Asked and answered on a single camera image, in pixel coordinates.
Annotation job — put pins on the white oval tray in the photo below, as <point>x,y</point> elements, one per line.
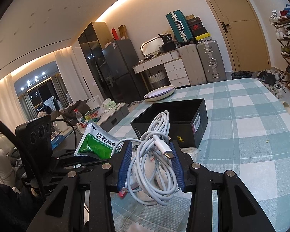
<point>159,93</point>

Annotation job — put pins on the green white medicine packet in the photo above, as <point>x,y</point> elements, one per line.
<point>95,143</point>

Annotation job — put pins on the silver aluminium suitcase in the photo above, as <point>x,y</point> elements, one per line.
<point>211,60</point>

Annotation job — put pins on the black cardboard box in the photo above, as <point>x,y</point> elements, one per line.
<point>188,121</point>

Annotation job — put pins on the tan wooden door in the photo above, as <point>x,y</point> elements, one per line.
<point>243,35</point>

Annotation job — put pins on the black trash bag bin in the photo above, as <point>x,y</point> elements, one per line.
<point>241,74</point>

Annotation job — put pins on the black refrigerator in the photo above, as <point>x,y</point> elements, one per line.
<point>121,57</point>

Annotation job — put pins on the stack of shoe boxes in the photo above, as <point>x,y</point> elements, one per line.
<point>197,28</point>

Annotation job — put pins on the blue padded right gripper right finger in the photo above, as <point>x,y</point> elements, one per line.
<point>176,163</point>

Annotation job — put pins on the white dresser with drawers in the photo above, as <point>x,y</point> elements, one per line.
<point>173,66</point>

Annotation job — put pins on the teal hard suitcase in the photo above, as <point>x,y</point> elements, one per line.
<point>180,27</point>

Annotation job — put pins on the grey coffee table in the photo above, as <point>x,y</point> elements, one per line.
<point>68,141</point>

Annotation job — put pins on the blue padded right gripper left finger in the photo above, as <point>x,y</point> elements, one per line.
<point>125,156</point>

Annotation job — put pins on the beige hard suitcase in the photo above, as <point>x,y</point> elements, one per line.
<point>192,64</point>

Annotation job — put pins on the clear plastic water bottle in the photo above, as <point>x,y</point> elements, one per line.
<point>80,118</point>

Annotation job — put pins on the oval vanity mirror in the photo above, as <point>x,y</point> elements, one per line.
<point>151,47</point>

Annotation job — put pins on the striped laundry basket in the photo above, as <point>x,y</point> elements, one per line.
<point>158,80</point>

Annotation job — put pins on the teal checkered tablecloth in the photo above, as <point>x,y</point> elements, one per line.
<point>248,132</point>

